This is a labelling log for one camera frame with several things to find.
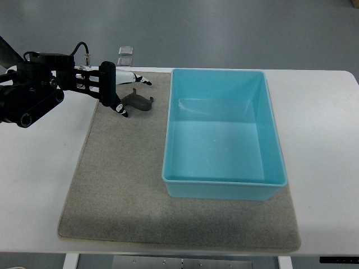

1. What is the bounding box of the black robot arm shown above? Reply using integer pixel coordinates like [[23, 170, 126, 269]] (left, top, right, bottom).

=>
[[1, 39, 121, 128]]

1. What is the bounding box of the brown toy hippo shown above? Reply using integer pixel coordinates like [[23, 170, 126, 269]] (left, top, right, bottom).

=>
[[121, 88, 154, 111]]

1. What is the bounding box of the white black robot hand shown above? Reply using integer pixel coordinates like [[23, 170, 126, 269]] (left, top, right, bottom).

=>
[[73, 62, 151, 118]]

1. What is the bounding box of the blue plastic box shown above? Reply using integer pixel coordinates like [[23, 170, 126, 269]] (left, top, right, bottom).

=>
[[162, 68, 288, 201]]

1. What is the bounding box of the grey felt mat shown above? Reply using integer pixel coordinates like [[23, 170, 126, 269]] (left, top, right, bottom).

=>
[[58, 72, 301, 253]]

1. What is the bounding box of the black table control panel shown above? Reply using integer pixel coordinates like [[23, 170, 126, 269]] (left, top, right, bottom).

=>
[[319, 256, 359, 264]]

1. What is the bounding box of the metal table crossbar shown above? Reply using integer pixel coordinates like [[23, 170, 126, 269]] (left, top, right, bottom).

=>
[[112, 255, 253, 269]]

